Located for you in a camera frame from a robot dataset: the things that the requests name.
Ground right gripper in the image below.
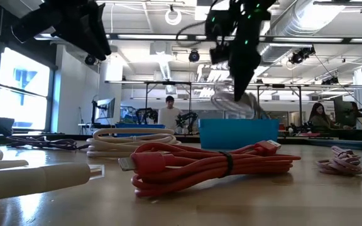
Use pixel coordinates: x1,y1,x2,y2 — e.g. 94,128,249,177
209,40,262,102

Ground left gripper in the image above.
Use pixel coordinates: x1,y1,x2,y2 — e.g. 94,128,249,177
11,0,112,62

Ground red USB cable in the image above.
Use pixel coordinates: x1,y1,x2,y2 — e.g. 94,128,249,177
118,139,302,198

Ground black cable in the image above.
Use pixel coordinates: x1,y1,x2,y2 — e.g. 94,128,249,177
6,135,90,151

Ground pink USB cable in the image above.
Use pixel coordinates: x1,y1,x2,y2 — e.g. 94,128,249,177
315,145,362,176

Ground monitor on arm stand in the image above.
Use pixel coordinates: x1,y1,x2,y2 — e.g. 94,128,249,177
91,97,116,125

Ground teal plastic bin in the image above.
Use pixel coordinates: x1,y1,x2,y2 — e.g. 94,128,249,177
198,118,280,150

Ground person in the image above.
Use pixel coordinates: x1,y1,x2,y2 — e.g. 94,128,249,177
308,102,337,132
157,95,184,134
346,101,362,141

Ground large window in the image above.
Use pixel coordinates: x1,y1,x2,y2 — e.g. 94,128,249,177
0,46,55,132

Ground blue mesh plastic basket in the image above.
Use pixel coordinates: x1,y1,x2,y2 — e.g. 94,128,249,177
114,122,167,138

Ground dark monitor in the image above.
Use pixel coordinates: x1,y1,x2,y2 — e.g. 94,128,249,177
333,95,354,126

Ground overhead light bar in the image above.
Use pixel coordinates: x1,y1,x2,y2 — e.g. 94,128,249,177
105,33,362,45

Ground black background rig frame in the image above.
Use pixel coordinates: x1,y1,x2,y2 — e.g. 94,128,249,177
144,80,193,126
256,83,304,126

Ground black aluminium table frame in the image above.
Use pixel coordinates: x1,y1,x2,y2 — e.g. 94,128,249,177
0,133,362,154

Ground white ceiling ring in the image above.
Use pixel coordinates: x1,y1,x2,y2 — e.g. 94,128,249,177
164,8,182,26

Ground silver ventilation duct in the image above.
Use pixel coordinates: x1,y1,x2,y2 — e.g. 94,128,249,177
258,0,329,65

